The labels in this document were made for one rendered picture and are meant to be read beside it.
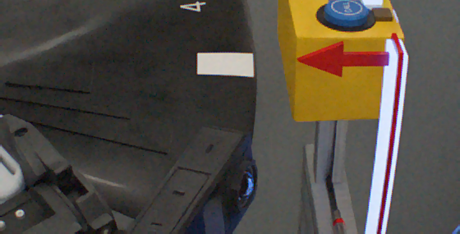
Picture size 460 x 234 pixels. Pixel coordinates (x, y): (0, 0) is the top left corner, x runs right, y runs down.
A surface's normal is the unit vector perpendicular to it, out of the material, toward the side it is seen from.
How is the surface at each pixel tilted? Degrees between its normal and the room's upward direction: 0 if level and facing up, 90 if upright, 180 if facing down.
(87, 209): 50
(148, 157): 22
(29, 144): 8
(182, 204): 5
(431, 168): 90
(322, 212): 0
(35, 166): 39
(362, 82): 90
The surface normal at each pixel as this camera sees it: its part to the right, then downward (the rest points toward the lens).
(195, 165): -0.08, -0.81
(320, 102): 0.04, 0.56
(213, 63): 0.03, -0.62
